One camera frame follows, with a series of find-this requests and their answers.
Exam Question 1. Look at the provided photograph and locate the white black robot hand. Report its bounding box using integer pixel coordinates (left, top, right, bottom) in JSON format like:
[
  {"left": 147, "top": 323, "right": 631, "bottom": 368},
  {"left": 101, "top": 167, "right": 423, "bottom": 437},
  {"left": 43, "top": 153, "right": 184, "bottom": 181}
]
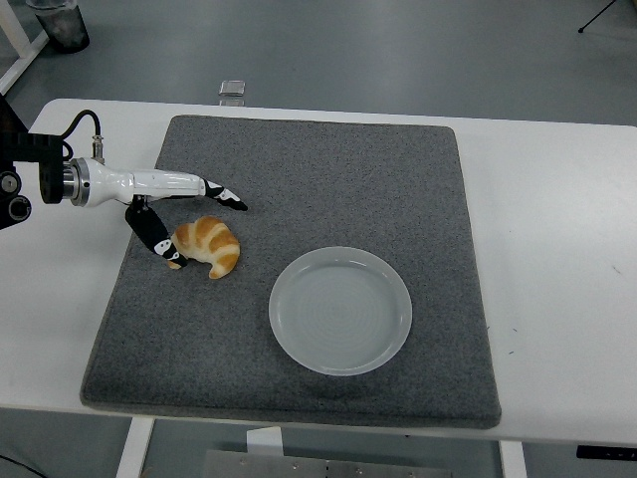
[{"left": 85, "top": 156, "right": 249, "bottom": 269}]

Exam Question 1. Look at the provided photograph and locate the golden croissant bread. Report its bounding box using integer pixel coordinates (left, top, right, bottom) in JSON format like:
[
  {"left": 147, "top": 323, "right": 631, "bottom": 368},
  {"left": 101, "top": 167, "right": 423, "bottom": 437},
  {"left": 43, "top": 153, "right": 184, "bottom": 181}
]
[{"left": 166, "top": 215, "right": 242, "bottom": 280}]

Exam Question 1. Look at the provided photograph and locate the pale grey round plate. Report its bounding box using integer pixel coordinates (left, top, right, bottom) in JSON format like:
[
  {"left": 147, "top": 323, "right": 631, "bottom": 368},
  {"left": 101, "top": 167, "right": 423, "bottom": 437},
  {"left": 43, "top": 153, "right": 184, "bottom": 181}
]
[{"left": 268, "top": 245, "right": 414, "bottom": 376}]

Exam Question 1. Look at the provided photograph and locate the grey felt table mat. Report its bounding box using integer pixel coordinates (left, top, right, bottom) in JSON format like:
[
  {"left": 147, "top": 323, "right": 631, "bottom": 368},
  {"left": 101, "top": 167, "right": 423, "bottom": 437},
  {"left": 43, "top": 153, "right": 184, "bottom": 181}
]
[{"left": 79, "top": 114, "right": 503, "bottom": 430}]

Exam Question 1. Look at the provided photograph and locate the black waste bin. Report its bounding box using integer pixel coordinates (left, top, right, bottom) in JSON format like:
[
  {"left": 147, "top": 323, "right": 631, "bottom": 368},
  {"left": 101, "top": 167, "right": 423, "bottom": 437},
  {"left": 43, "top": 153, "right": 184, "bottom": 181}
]
[{"left": 25, "top": 0, "right": 92, "bottom": 54}]

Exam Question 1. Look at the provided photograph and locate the white table leg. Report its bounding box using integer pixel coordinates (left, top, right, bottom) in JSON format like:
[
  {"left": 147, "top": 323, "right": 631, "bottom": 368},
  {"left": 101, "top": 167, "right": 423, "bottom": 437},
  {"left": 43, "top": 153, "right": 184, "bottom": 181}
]
[
  {"left": 114, "top": 416, "right": 155, "bottom": 478},
  {"left": 499, "top": 440, "right": 529, "bottom": 478}
]

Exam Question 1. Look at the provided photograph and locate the white box under table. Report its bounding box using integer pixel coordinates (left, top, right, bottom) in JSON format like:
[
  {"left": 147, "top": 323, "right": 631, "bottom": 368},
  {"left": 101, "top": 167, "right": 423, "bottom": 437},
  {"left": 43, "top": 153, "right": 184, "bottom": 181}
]
[{"left": 246, "top": 426, "right": 285, "bottom": 457}]

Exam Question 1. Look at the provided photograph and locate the black tripod leg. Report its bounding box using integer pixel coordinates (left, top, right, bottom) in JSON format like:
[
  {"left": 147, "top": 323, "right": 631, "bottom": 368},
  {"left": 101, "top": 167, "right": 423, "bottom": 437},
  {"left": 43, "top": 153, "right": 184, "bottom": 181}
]
[{"left": 577, "top": 0, "right": 623, "bottom": 35}]

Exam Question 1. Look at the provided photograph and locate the black table control panel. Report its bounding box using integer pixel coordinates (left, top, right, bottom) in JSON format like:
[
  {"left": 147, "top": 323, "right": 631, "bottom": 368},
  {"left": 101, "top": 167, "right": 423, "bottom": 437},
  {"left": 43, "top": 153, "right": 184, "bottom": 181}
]
[{"left": 576, "top": 444, "right": 637, "bottom": 460}]

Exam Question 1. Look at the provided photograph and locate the white metal frame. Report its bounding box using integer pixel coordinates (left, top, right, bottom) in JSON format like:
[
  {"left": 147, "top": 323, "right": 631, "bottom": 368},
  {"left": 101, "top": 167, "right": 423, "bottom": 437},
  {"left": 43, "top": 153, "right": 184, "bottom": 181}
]
[{"left": 0, "top": 0, "right": 51, "bottom": 96}]

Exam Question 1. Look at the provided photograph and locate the black floor cable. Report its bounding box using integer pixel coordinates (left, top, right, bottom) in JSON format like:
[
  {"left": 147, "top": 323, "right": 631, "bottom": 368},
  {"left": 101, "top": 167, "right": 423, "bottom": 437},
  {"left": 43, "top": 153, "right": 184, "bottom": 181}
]
[{"left": 0, "top": 453, "right": 46, "bottom": 478}]

